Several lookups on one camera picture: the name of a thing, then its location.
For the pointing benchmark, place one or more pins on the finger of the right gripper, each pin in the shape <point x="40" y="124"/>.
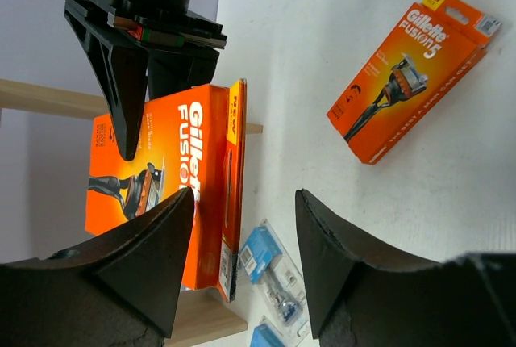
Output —
<point x="178" y="69"/>
<point x="120" y="67"/>

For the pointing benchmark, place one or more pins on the blue razor blister under shelf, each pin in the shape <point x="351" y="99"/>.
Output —
<point x="266" y="334"/>

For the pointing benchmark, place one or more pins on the orange fusion box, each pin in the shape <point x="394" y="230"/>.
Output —
<point x="195" y="139"/>
<point x="433" y="45"/>

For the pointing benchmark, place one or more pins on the blue razor blister middle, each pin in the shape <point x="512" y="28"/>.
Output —
<point x="271" y="270"/>

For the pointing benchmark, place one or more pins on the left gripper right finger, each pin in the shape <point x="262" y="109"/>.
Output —
<point x="361" y="291"/>

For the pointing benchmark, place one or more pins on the wooden two-tier shelf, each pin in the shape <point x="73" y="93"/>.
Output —
<point x="160" y="266"/>

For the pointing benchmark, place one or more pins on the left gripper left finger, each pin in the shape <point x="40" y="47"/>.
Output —
<point x="117" y="289"/>

